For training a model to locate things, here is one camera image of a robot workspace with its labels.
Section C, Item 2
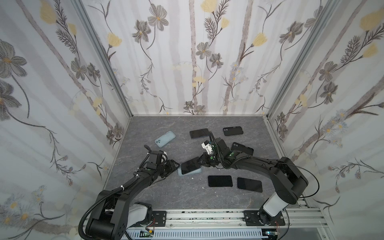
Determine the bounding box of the black phone case far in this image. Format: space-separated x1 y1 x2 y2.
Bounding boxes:
223 126 244 136

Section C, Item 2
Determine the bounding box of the black phone case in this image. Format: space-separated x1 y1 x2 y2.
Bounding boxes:
231 142 254 156
223 126 244 136

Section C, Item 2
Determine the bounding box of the blue phone black screen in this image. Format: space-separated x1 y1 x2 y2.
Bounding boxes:
181 157 201 175

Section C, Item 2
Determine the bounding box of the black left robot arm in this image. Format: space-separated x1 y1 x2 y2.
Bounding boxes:
78 145 181 240

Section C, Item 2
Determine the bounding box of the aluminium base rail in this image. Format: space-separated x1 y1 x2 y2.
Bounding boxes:
119 197 334 240

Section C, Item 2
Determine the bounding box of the purple cased phone right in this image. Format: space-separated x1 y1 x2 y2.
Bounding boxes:
237 178 263 193

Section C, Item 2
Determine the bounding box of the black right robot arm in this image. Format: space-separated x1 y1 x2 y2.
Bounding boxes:
198 131 309 226

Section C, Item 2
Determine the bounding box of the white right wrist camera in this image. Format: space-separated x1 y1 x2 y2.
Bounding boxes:
202 141 214 156

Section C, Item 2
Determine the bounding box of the purple cased phone left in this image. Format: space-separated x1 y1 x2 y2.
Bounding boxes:
208 176 233 188

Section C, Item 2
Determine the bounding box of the purple cased phone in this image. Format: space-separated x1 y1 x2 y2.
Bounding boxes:
208 176 233 188
237 178 263 193

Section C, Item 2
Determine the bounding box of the light blue phone case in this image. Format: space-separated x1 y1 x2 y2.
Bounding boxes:
178 167 202 176

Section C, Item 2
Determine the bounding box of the black phone case near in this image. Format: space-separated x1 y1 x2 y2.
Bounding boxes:
231 142 254 156

